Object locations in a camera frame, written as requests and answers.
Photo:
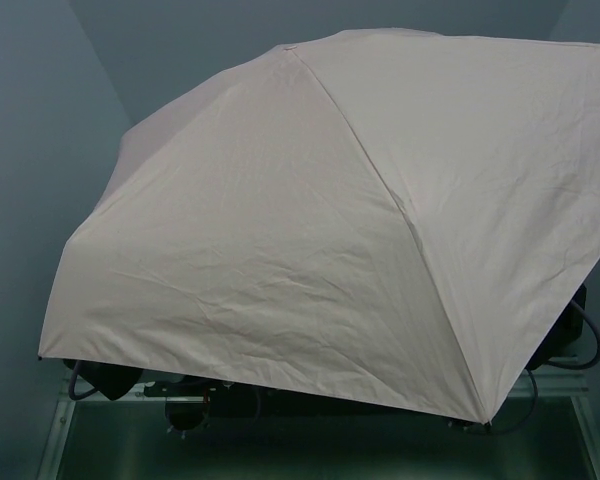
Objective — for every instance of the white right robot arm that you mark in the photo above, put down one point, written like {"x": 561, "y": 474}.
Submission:
{"x": 566, "y": 330}

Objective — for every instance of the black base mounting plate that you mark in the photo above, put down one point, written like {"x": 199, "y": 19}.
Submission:
{"x": 190, "y": 402}

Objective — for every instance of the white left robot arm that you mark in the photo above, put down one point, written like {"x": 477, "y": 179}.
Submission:
{"x": 112, "y": 381}

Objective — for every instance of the aluminium frame rail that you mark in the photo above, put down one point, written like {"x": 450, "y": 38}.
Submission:
{"x": 546, "y": 382}

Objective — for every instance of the pink folding umbrella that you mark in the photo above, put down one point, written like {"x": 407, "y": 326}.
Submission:
{"x": 385, "y": 216}

